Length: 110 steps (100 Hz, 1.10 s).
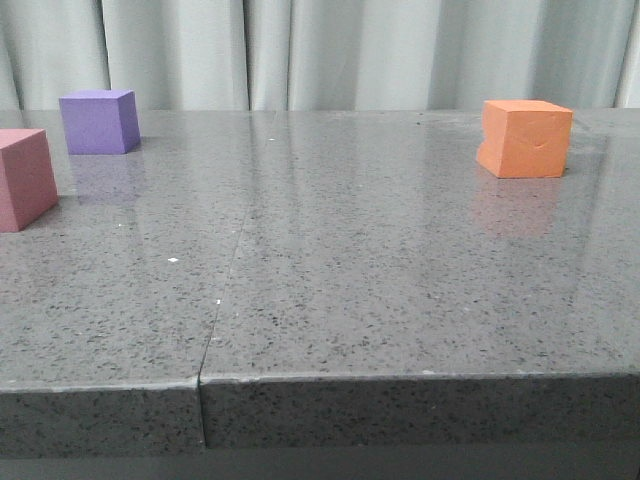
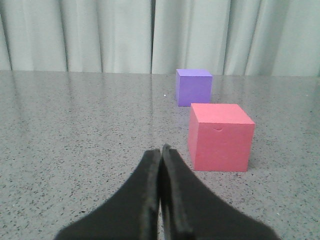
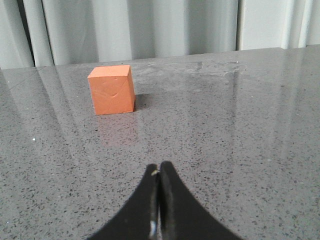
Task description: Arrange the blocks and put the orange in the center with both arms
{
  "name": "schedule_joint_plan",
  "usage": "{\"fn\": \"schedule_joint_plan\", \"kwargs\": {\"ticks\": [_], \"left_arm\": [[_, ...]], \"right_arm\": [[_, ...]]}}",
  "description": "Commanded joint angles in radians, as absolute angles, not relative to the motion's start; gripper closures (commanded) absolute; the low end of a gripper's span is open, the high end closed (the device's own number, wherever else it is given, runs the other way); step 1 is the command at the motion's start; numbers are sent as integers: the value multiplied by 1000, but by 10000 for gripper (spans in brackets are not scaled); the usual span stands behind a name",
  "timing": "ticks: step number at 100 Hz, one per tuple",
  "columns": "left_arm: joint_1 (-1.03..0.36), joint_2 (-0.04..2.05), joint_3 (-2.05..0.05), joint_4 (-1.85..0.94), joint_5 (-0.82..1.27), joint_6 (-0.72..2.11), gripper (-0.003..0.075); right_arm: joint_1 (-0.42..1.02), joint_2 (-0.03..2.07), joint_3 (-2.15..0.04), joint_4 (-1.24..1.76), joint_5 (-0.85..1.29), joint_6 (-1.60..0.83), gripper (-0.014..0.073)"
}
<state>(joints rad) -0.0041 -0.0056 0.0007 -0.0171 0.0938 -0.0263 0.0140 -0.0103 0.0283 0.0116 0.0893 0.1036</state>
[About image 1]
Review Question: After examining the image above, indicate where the grey curtain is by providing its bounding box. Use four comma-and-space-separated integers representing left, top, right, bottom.
1, 1, 639, 110

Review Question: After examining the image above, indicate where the purple foam cube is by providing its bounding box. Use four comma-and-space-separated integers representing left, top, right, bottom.
59, 89, 141, 155

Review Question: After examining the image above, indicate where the orange foam cube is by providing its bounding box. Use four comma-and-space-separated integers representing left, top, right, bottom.
477, 100, 573, 179

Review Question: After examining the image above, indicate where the pink foam cube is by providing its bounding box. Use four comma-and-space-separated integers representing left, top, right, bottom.
1, 129, 58, 233

